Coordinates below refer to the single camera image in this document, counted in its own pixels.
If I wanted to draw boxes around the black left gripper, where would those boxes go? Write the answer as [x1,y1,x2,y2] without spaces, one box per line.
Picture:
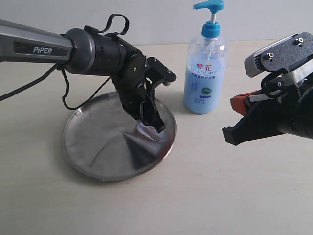
[117,79,166,133]

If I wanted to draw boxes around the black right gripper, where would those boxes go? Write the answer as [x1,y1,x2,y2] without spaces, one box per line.
[222,71,313,146]

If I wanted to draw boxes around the blue soap blob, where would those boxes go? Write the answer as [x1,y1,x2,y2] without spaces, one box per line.
[136,122,164,141]

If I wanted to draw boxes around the blue pump lotion bottle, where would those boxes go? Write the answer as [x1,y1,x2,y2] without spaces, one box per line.
[183,0,228,114]

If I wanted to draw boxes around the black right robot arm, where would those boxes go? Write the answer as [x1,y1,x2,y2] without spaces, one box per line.
[222,71,313,146]

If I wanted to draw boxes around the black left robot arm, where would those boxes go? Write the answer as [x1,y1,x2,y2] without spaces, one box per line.
[0,20,166,132]

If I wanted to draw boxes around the round stainless steel plate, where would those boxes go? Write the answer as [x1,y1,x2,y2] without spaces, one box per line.
[61,92,177,182]

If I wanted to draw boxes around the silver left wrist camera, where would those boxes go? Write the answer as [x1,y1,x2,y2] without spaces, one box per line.
[145,57,177,88]

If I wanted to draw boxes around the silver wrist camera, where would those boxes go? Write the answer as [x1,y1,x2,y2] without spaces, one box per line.
[145,57,177,88]
[244,32,313,90]

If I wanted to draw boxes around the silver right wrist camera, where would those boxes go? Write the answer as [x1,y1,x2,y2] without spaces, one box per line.
[244,32,313,90]

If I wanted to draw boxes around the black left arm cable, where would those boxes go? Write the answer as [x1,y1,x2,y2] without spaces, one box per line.
[0,13,130,111]

